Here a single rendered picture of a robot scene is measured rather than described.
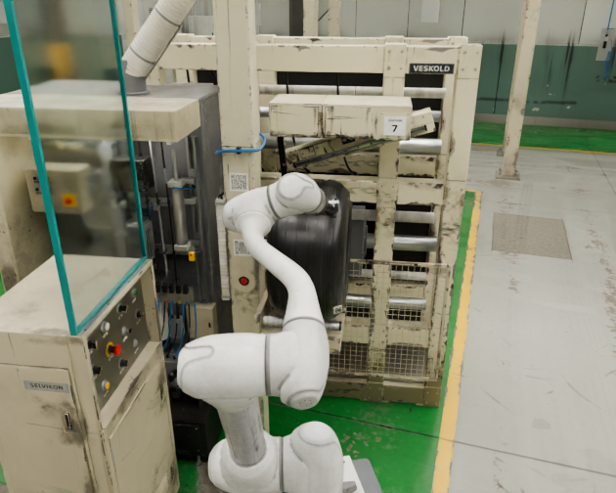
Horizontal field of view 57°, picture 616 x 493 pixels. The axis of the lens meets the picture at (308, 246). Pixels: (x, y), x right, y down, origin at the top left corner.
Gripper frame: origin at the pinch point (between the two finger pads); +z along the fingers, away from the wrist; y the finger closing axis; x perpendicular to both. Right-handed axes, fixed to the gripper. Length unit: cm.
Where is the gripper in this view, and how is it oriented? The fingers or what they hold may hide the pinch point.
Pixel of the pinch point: (330, 212)
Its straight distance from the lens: 191.1
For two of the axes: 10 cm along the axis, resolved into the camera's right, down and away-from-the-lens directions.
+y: 9.4, -1.7, -2.9
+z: 3.1, 1.1, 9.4
